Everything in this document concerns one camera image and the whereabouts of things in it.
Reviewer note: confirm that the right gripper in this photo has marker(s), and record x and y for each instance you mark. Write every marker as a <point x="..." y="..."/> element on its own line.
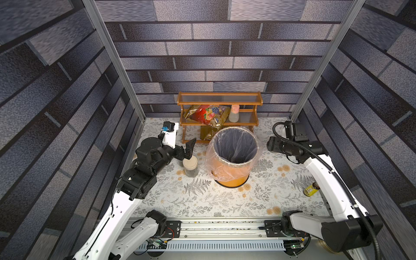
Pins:
<point x="271" y="144"/>

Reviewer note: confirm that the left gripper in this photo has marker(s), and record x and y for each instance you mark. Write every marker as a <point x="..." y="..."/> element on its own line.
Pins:
<point x="189" y="149"/>

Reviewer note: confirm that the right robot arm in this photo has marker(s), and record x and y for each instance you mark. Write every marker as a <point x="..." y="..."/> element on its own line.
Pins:
<point x="350" y="225"/>

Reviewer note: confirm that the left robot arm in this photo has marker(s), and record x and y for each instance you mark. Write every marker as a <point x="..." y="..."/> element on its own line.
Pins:
<point x="105" y="243"/>

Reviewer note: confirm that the wooden two-tier shelf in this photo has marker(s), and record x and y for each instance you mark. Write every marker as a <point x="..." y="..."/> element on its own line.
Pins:
<point x="248" y="103"/>

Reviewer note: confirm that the colourful candy bag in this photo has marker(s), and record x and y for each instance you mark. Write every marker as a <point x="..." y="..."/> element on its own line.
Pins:
<point x="210" y="115"/>

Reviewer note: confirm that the orange trash bin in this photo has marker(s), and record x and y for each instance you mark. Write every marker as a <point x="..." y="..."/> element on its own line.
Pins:
<point x="235" y="178"/>

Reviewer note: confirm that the clear plastic bin liner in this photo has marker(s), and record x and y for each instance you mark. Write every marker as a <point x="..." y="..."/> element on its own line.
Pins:
<point x="232" y="156"/>

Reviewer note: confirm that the pink lidded plastic cup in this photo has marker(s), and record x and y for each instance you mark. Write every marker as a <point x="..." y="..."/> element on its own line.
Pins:
<point x="234" y="113"/>

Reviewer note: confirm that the yellow oil bottle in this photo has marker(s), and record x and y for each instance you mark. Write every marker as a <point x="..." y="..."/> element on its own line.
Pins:
<point x="311" y="189"/>

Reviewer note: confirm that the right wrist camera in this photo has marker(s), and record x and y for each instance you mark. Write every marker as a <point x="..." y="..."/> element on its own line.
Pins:
<point x="295" y="131"/>

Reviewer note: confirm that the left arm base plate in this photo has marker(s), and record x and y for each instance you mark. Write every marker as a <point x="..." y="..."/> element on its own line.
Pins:
<point x="172" y="230"/>

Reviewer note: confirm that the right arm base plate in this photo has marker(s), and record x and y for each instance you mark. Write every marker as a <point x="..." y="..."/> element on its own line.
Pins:
<point x="273" y="229"/>

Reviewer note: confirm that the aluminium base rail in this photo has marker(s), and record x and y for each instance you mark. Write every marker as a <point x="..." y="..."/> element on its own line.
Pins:
<point x="226" y="238"/>

